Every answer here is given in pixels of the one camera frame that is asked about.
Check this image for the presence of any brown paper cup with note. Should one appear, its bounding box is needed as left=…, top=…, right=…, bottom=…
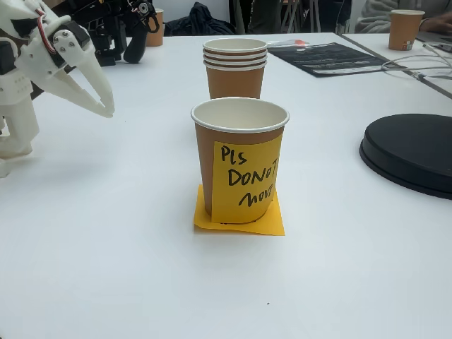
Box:
left=190, top=97, right=290, bottom=225

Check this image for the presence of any brown paper cup with label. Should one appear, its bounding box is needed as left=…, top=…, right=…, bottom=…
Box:
left=388, top=9, right=426, bottom=51

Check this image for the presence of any person's hand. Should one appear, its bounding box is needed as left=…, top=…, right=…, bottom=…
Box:
left=420, top=12, right=452, bottom=34

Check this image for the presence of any black jacket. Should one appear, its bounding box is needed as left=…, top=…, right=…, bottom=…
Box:
left=164, top=1, right=236, bottom=37

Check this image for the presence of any white and orange packet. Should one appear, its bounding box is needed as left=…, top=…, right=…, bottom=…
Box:
left=266, top=38, right=308, bottom=49

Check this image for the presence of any yellow handwritten sticky note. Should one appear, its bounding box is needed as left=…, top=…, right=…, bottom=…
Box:
left=193, top=183, right=286, bottom=237

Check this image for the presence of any black printed leaflet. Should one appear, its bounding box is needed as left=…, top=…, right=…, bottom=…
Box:
left=268, top=42, right=407, bottom=78

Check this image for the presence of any person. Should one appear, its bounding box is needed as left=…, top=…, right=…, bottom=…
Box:
left=355, top=0, right=452, bottom=35

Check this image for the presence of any black round disc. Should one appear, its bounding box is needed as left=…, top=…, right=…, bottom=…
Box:
left=359, top=113, right=452, bottom=201

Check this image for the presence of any grey laptop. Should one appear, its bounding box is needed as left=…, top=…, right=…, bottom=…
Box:
left=415, top=30, right=452, bottom=45

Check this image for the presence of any white cable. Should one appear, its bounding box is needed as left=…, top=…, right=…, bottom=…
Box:
left=381, top=42, right=452, bottom=81

